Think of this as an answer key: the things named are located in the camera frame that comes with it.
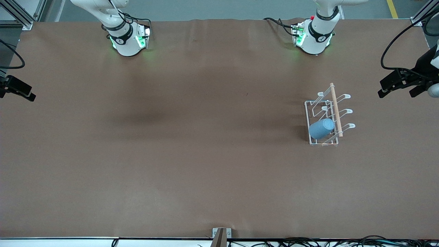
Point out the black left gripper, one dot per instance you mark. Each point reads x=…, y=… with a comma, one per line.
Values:
x=424, y=66

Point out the blue plastic cup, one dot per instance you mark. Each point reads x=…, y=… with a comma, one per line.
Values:
x=319, y=130

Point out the brown table cover sheet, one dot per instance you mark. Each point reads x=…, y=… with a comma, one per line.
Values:
x=219, y=171

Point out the aluminium frame profile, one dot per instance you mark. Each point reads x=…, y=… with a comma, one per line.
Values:
x=416, y=20
x=20, y=19

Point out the metal table edge bracket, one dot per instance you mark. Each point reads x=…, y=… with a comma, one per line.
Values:
x=229, y=233

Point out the brown camera post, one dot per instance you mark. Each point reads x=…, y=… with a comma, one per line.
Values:
x=219, y=240

